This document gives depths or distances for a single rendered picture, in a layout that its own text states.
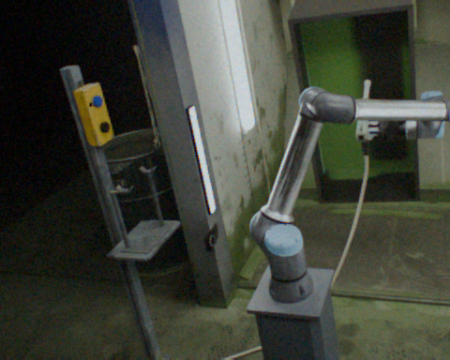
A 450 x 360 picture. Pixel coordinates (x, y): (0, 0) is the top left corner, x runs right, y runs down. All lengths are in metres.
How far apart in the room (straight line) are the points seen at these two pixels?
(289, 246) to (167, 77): 1.12
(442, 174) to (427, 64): 0.85
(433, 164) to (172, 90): 2.12
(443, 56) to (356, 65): 1.24
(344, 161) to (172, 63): 1.40
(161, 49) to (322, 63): 0.98
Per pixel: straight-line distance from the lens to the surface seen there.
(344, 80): 3.18
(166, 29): 2.66
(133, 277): 2.76
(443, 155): 4.06
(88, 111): 2.35
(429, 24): 4.24
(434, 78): 4.19
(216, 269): 3.16
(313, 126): 2.16
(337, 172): 3.52
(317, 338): 2.26
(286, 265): 2.13
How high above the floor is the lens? 2.00
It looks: 21 degrees down
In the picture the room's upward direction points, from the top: 9 degrees counter-clockwise
